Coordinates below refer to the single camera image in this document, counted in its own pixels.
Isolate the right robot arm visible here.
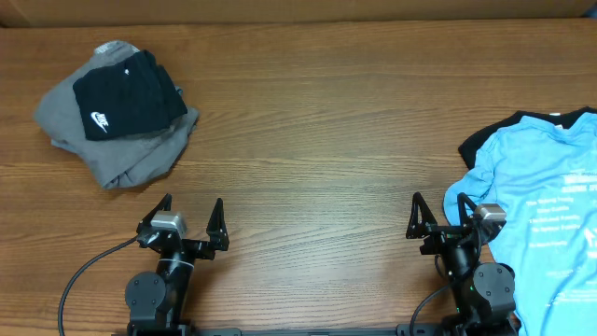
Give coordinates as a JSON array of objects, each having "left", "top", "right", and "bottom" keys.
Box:
[{"left": 406, "top": 192, "right": 517, "bottom": 335}]

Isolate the folded grey garment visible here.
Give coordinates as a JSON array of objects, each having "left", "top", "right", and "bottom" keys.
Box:
[{"left": 34, "top": 40, "right": 200, "bottom": 189}]

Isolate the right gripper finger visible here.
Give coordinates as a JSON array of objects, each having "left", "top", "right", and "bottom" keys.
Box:
[
  {"left": 406, "top": 192, "right": 437, "bottom": 239},
  {"left": 457, "top": 192, "right": 477, "bottom": 227}
]

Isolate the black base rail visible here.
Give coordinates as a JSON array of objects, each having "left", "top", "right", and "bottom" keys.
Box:
[{"left": 111, "top": 323, "right": 519, "bottom": 336}]

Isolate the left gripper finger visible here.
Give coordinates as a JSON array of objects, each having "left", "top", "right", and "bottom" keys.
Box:
[
  {"left": 206, "top": 198, "right": 229, "bottom": 251},
  {"left": 136, "top": 193, "right": 173, "bottom": 232}
]

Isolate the light blue printed t-shirt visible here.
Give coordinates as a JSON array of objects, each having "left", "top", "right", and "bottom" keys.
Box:
[{"left": 443, "top": 112, "right": 596, "bottom": 335}]

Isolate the folded black Nike garment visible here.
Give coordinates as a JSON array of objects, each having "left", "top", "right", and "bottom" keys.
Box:
[{"left": 73, "top": 50, "right": 187, "bottom": 141}]

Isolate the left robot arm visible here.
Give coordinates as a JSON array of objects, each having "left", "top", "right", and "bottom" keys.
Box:
[{"left": 125, "top": 194, "right": 229, "bottom": 335}]

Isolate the black t-shirt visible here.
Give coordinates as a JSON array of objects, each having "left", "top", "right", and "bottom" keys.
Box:
[{"left": 458, "top": 106, "right": 596, "bottom": 170}]

